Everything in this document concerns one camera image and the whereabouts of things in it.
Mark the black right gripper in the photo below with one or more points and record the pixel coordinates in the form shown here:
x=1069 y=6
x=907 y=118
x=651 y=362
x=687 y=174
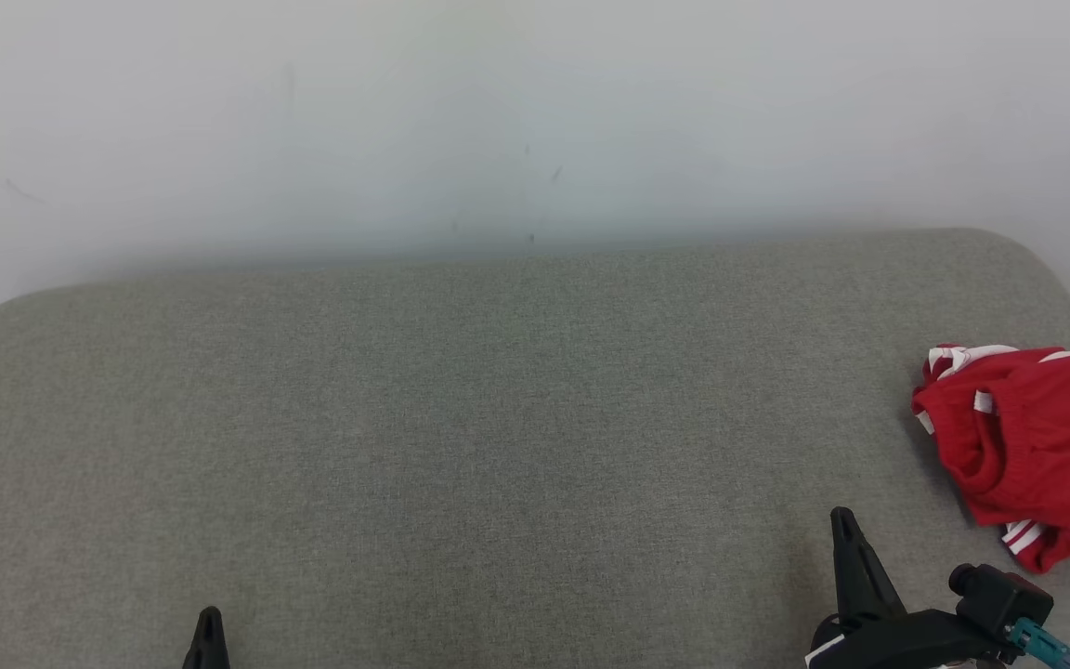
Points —
x=897 y=643

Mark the grey fabric sofa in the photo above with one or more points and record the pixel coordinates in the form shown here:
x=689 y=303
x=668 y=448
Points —
x=451 y=418

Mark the red shorts with white trim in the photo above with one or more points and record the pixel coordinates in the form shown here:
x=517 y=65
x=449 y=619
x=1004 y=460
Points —
x=1037 y=437

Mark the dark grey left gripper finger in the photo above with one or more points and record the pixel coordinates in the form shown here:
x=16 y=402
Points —
x=208 y=646

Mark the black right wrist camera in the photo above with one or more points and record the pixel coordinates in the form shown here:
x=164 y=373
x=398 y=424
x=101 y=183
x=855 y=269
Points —
x=999 y=595

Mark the red jersey with white trim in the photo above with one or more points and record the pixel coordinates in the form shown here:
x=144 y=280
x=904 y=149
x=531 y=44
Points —
x=1046 y=550

